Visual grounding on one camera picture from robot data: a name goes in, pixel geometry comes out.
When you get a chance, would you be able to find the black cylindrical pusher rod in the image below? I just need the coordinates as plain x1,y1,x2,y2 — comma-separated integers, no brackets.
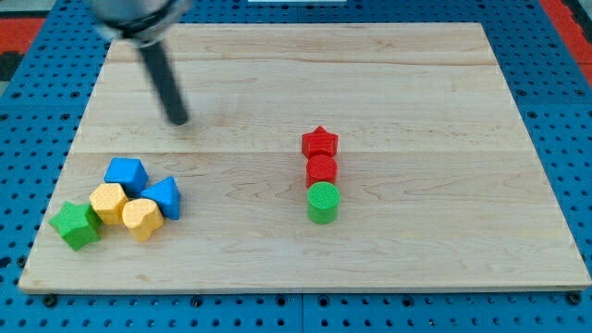
139,42,189,125

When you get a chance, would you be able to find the red circle block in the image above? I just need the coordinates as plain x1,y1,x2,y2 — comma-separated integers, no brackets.
305,154,339,188

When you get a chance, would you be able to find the green circle block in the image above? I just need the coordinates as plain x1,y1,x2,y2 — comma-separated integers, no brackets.
306,181,340,224

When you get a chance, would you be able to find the blue cube block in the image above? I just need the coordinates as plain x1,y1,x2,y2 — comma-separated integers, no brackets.
104,157,148,197

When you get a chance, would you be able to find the blue triangle block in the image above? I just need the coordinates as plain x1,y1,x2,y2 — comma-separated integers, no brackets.
141,176,180,220

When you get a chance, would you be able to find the yellow hexagon block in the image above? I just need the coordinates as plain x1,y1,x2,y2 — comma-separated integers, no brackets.
90,183,129,225

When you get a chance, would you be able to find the yellow heart block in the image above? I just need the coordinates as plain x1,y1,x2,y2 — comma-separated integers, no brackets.
122,198,165,242

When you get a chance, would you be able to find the red star block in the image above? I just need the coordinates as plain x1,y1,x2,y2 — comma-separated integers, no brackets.
302,126,339,158

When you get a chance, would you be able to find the green star block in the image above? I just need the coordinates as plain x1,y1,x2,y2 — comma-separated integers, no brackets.
49,202,101,252

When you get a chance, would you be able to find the light wooden board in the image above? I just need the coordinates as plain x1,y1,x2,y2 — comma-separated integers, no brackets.
18,23,591,294

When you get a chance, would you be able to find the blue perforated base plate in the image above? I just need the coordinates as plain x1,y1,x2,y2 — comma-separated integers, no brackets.
1,1,591,332

